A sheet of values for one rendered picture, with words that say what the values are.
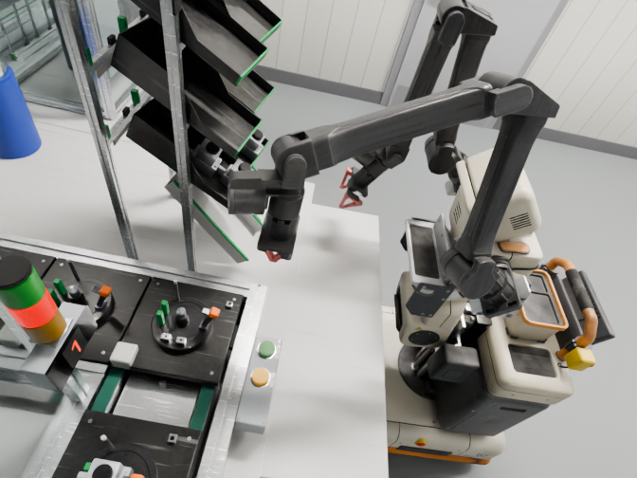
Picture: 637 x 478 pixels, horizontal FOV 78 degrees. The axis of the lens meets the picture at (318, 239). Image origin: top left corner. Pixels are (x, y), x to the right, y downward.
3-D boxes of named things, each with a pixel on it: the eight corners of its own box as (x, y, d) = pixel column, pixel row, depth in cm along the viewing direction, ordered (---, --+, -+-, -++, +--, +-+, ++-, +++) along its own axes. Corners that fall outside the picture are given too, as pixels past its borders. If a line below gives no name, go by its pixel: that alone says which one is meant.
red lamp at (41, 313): (63, 302, 59) (53, 283, 55) (44, 331, 56) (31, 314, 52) (29, 294, 59) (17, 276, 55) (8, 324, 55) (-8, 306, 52)
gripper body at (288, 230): (255, 251, 72) (260, 225, 66) (267, 212, 79) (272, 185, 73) (290, 260, 72) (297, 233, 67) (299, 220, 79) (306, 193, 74)
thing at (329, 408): (375, 221, 153) (378, 215, 150) (385, 494, 93) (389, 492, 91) (193, 187, 146) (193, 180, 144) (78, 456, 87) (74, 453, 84)
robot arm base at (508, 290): (523, 307, 88) (510, 266, 96) (508, 291, 84) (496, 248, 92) (486, 319, 93) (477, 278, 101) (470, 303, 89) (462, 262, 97)
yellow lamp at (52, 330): (73, 318, 63) (63, 302, 59) (55, 346, 59) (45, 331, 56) (41, 311, 62) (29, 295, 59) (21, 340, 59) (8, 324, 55)
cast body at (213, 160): (217, 166, 97) (229, 149, 92) (210, 177, 94) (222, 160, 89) (187, 146, 94) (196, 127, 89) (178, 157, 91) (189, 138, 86)
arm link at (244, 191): (309, 156, 60) (298, 140, 67) (232, 153, 57) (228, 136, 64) (300, 226, 66) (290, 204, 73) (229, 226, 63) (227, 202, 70)
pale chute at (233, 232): (255, 231, 117) (266, 228, 115) (237, 264, 108) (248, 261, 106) (190, 156, 104) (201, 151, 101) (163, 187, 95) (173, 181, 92)
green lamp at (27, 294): (53, 283, 55) (41, 262, 52) (31, 313, 52) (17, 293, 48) (16, 275, 55) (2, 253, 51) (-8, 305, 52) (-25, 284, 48)
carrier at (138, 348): (243, 298, 106) (245, 271, 97) (218, 386, 90) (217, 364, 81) (154, 280, 105) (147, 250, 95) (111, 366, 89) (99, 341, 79)
